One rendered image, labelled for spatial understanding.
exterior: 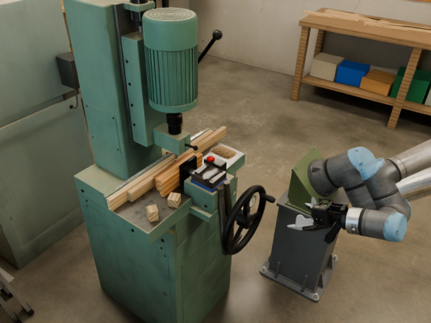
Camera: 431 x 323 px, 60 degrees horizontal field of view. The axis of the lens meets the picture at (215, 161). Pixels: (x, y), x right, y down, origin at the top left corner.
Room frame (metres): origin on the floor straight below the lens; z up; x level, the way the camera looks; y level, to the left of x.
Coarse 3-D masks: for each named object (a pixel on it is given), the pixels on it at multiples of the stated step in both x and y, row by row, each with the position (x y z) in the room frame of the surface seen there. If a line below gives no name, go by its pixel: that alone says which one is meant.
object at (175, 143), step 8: (160, 128) 1.25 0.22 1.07; (160, 136) 1.22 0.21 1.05; (168, 136) 1.20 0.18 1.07; (176, 136) 1.20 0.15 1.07; (184, 136) 1.20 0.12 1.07; (160, 144) 1.22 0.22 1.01; (168, 144) 1.20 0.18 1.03; (176, 144) 1.17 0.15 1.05; (184, 144) 1.19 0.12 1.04; (176, 152) 1.17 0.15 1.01; (184, 152) 1.19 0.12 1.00
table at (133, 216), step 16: (224, 160) 1.29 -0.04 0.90; (240, 160) 1.31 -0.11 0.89; (176, 192) 1.07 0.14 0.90; (128, 208) 0.97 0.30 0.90; (144, 208) 0.98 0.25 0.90; (160, 208) 0.98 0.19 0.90; (176, 208) 0.98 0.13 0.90; (192, 208) 1.02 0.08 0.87; (128, 224) 0.91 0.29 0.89; (144, 224) 0.90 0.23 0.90; (160, 224) 0.91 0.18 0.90; (144, 240) 0.87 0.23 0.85
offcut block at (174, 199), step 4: (172, 192) 1.03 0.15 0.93; (172, 196) 1.01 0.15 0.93; (176, 196) 1.01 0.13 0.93; (180, 196) 1.02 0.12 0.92; (168, 200) 0.99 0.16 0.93; (172, 200) 0.99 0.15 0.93; (176, 200) 0.99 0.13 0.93; (180, 200) 1.02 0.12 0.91; (168, 204) 0.99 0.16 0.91; (172, 204) 0.99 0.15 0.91; (176, 204) 0.99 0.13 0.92
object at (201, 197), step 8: (232, 176) 1.10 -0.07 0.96; (184, 184) 1.07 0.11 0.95; (192, 184) 1.05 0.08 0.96; (232, 184) 1.09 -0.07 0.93; (184, 192) 1.07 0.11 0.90; (192, 192) 1.04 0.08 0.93; (200, 192) 1.02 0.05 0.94; (208, 192) 1.01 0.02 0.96; (216, 192) 1.01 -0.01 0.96; (232, 192) 1.09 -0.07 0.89; (192, 200) 1.04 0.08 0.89; (200, 200) 1.02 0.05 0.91; (208, 200) 1.00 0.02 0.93; (216, 200) 1.01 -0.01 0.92; (224, 200) 1.05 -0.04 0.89; (208, 208) 1.00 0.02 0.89; (216, 208) 1.01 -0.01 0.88
